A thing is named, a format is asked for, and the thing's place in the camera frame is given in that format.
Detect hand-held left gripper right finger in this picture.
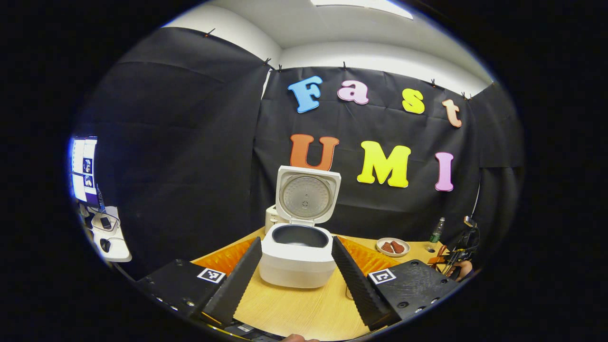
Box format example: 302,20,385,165
331,236,462,332

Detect white round plate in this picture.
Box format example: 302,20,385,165
376,237,410,257

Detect green plastic bottle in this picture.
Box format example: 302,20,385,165
429,217,446,244

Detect white side desk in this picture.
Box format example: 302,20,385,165
78,204,133,263

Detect white rice cooker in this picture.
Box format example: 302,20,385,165
259,165,342,289

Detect white toaster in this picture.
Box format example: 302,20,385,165
265,205,282,234

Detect black backdrop cloth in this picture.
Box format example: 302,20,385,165
71,27,525,281

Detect computer monitor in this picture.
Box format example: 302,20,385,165
70,136,103,208

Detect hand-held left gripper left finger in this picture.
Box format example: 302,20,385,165
137,237,263,328

